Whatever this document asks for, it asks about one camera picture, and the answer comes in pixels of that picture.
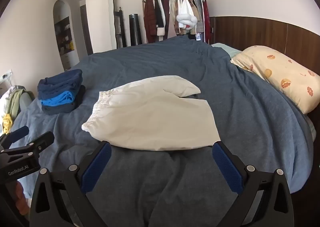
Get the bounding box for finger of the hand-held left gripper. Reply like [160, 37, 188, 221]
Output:
[0, 126, 30, 146]
[0, 131, 55, 158]

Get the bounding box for pale green bed sheet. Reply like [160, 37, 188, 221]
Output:
[211, 43, 242, 58]

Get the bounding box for yellow cloth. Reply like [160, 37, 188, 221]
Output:
[2, 113, 13, 134]

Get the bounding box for cream orange-print pillow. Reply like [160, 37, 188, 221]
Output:
[230, 45, 320, 114]

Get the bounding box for black tower appliance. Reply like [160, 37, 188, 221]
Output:
[129, 14, 142, 46]

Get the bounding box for olive green garment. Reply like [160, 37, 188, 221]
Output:
[5, 88, 28, 118]

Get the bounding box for person's left hand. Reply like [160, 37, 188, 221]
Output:
[14, 181, 30, 217]

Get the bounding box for arched wall shelf niche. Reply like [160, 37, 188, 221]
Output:
[53, 0, 80, 71]

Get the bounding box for brown door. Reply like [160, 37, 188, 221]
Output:
[79, 4, 93, 55]

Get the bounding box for cream pants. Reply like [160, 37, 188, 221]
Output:
[82, 75, 221, 152]

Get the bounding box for wavy wall mirror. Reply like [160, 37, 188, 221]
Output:
[108, 0, 118, 50]

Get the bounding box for dark wooden headboard panel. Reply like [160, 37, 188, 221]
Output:
[209, 16, 320, 72]

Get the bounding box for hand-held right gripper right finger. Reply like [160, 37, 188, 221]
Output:
[211, 141, 295, 227]

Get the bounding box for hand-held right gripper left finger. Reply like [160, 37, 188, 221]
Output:
[29, 141, 113, 227]

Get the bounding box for folded navy garment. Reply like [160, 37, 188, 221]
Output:
[37, 69, 83, 100]

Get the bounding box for blue-grey blanket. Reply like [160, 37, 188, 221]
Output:
[10, 35, 314, 227]

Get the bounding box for folded dark grey garment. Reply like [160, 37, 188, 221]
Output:
[41, 85, 86, 115]

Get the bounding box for folded bright blue garment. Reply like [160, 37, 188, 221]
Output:
[41, 90, 75, 106]

